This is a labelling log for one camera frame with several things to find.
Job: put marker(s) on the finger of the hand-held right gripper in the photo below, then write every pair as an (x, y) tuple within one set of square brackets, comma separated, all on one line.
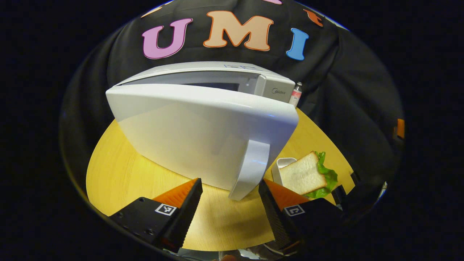
[(400, 128)]

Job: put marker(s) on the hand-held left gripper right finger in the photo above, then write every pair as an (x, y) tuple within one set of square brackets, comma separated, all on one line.
[(277, 217)]

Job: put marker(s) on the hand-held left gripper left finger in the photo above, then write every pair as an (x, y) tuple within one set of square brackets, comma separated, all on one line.
[(185, 217)]

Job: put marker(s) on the bread and lettuce sandwich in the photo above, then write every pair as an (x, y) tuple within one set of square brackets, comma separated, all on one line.
[(302, 174)]

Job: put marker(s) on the white microwave oven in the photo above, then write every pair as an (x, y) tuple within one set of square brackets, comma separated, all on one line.
[(203, 130)]

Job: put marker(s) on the white rectangular tray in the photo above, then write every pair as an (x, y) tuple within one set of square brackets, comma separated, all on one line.
[(281, 168)]

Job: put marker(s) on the black backdrop cloth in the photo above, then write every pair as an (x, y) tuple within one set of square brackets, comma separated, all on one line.
[(362, 90)]

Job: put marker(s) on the black table edge clamp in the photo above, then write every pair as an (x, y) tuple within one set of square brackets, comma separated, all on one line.
[(354, 177), (339, 194)]

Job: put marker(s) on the small pink label bottle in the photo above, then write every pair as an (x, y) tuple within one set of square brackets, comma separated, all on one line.
[(295, 95)]

